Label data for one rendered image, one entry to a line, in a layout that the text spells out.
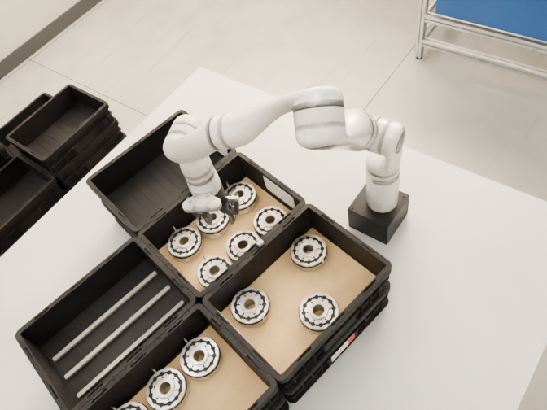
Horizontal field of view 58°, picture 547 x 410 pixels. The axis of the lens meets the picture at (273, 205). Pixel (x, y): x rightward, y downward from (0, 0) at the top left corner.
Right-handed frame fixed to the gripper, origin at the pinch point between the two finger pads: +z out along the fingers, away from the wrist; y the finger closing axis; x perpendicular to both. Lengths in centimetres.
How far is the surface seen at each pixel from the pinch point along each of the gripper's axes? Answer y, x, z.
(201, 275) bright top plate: 8.2, 9.0, 14.3
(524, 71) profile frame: -130, -139, 88
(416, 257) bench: -52, -2, 30
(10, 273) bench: 82, -3, 30
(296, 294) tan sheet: -18.1, 14.7, 17.2
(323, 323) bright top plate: -25.3, 24.2, 14.0
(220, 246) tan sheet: 4.6, -1.8, 17.3
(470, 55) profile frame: -106, -155, 87
